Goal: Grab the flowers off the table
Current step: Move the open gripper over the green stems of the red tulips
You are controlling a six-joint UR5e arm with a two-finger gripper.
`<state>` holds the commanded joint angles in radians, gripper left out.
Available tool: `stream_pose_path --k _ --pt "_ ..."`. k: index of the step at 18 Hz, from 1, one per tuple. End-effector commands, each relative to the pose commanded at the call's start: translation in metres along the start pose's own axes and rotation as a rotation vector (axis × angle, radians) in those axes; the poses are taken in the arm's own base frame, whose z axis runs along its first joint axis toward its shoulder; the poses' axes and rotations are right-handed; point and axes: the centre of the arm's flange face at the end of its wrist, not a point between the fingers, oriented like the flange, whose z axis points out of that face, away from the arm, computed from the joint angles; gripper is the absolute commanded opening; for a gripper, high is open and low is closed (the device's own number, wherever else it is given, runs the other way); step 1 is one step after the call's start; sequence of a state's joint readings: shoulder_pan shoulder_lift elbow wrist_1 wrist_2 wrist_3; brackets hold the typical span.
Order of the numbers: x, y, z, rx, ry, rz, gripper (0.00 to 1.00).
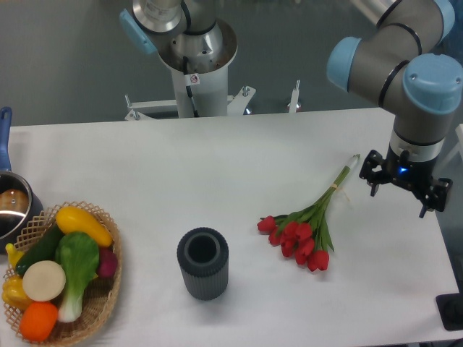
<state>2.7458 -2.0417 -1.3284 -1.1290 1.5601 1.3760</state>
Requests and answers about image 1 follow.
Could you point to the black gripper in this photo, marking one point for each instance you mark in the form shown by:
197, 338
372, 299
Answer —
405, 172

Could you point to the red tulip bouquet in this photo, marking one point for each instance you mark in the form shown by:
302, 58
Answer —
304, 235

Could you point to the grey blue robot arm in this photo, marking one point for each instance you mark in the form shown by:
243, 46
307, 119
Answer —
396, 69

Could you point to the black device at table edge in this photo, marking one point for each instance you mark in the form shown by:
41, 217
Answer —
450, 310

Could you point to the dark grey ribbed vase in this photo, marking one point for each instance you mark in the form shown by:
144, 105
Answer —
203, 257

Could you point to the purple red radish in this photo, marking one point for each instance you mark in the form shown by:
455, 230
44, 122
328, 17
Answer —
108, 263

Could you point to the woven wicker basket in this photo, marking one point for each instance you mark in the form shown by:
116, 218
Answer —
100, 296

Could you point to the green bok choy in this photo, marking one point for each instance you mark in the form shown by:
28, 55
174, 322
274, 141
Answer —
78, 256

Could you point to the yellow squash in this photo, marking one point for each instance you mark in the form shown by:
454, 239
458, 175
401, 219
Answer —
72, 219

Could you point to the dark green cucumber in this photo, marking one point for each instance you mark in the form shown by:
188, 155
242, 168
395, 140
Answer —
43, 249

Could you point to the cream round radish slice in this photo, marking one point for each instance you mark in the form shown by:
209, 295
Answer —
44, 281

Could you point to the orange fruit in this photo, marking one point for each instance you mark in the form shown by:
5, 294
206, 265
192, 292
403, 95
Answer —
38, 321

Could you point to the yellow banana tip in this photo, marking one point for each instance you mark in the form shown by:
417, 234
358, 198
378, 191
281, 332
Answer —
13, 254

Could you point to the yellow bell pepper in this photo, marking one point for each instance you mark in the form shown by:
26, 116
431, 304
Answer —
14, 295

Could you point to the white frame at right edge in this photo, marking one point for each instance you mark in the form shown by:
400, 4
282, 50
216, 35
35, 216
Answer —
456, 150

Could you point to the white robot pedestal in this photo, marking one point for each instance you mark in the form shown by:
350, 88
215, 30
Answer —
198, 95

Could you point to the blue handled saucepan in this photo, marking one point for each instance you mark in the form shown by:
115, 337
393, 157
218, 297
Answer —
19, 204

